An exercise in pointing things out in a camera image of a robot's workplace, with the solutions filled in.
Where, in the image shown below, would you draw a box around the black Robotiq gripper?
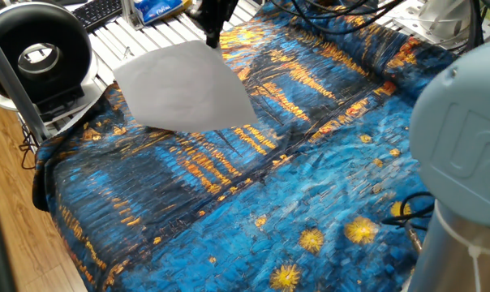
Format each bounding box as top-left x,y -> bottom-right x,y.
187,0 -> 240,49

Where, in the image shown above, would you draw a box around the white paper sheet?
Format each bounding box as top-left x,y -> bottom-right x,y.
113,39 -> 259,134

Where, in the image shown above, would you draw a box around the white tie loop on arm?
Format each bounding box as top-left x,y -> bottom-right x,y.
433,200 -> 490,292

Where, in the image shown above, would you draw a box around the blue tissue pack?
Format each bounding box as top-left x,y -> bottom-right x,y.
133,0 -> 193,25

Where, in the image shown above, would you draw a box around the black keyboard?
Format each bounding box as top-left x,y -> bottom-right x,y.
71,0 -> 124,32

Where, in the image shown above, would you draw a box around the starry night painting tablecloth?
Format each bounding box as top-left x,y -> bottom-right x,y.
32,0 -> 457,292

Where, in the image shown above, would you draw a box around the silver perforated metal plate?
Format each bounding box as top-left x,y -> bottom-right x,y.
380,0 -> 490,45

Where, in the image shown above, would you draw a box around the white cylindrical object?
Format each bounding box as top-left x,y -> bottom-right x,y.
418,0 -> 473,41

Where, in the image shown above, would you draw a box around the short aluminium post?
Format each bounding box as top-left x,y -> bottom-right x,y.
121,0 -> 144,30

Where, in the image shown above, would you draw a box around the black ring shaped device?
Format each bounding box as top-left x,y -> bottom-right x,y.
0,2 -> 104,122

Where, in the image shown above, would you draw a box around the tall aluminium post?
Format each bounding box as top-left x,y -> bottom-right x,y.
0,24 -> 51,143

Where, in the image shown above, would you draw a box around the tangled black cables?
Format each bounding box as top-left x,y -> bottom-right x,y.
18,121 -> 41,170

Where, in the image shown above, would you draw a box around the silver cable connector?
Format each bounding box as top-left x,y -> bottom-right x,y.
405,221 -> 423,255

